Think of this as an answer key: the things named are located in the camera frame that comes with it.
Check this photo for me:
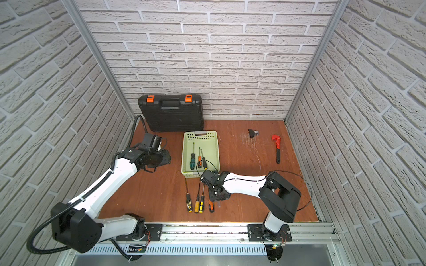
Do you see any black plastic tool case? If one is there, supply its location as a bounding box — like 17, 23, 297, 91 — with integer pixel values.
138, 94, 204, 133

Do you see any right thin black cable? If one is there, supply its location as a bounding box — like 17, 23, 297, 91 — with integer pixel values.
272, 170, 312, 213

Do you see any small orange screwdriver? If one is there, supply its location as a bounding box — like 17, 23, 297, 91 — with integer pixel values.
197, 148, 203, 168

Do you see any yellow handle black screwdriver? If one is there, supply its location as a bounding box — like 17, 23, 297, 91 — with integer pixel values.
194, 184, 201, 213

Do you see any red pipe wrench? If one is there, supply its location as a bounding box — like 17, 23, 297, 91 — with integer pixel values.
271, 135, 281, 164

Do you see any left black corrugated cable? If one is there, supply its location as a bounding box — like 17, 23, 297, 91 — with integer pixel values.
26, 114, 149, 262

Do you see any small black metal part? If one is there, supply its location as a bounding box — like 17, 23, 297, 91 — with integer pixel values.
248, 129, 259, 139

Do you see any light green plastic bin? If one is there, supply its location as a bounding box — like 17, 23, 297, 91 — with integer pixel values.
181, 130, 220, 178

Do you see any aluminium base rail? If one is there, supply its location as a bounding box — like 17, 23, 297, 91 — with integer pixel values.
55, 222, 349, 266

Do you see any black yellow button screwdriver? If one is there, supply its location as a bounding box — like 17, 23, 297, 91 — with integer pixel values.
199, 188, 205, 213

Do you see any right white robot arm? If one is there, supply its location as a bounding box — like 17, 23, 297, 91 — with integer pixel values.
200, 170, 301, 241

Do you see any black yellow slanted screwdriver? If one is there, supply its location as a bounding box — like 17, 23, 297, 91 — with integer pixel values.
185, 179, 193, 213

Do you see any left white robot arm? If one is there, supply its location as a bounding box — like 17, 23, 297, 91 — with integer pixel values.
51, 133, 171, 253

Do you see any black yellow short screwdriver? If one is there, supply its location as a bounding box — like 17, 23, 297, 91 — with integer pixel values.
200, 149, 208, 170

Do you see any green black screwdriver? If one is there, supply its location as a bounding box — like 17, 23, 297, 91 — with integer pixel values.
190, 143, 196, 170

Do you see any orange handle screwdriver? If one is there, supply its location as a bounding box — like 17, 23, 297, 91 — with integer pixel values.
209, 200, 215, 213

